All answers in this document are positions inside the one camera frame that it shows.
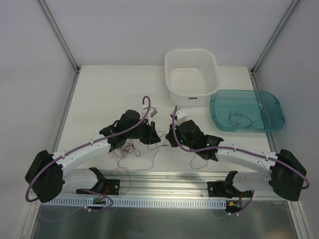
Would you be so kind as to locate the teal transparent plastic bin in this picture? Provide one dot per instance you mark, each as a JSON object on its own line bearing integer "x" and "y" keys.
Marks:
{"x": 246, "y": 111}

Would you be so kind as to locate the aluminium frame post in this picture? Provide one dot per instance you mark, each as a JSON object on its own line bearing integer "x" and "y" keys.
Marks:
{"x": 57, "y": 32}
{"x": 275, "y": 35}

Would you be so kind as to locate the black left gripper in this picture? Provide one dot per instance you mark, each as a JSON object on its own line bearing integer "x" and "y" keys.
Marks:
{"x": 150, "y": 133}

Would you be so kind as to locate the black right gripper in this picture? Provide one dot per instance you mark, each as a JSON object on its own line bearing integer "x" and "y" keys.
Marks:
{"x": 172, "y": 136}

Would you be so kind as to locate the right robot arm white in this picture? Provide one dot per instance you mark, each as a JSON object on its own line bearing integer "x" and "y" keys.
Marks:
{"x": 280, "y": 173}

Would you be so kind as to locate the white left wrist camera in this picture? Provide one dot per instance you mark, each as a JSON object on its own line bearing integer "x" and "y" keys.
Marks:
{"x": 152, "y": 112}

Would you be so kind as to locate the aluminium frame post left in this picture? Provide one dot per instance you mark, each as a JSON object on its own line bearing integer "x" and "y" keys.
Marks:
{"x": 57, "y": 32}

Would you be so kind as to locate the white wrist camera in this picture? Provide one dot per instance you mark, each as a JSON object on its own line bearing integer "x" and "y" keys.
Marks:
{"x": 180, "y": 116}
{"x": 152, "y": 112}

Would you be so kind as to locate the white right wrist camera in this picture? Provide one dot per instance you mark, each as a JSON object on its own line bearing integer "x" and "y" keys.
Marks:
{"x": 180, "y": 116}

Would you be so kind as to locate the aluminium frame post right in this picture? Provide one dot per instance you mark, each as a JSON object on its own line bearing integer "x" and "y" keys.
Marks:
{"x": 275, "y": 35}

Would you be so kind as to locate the white slotted cable duct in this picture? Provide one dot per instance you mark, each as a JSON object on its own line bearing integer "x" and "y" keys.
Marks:
{"x": 138, "y": 202}

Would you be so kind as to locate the white plastic tub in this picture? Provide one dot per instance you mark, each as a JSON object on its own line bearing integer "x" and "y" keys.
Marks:
{"x": 191, "y": 76}

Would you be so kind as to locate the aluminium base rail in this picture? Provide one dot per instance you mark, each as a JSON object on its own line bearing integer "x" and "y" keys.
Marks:
{"x": 162, "y": 184}

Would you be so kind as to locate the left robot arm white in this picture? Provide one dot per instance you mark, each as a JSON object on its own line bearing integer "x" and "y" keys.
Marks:
{"x": 82, "y": 154}

